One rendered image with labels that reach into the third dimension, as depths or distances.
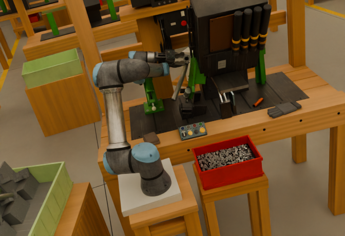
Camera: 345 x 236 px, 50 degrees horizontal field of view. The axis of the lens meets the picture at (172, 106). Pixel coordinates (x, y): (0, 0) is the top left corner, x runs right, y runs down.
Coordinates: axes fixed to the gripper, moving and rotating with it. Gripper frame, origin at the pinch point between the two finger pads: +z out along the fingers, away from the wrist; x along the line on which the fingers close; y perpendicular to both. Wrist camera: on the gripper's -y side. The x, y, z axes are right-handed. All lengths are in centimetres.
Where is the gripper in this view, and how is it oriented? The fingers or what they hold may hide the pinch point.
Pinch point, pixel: (187, 60)
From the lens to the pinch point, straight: 223.5
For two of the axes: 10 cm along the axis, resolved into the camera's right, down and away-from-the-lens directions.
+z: 9.9, 0.0, 1.4
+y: 1.4, -2.8, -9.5
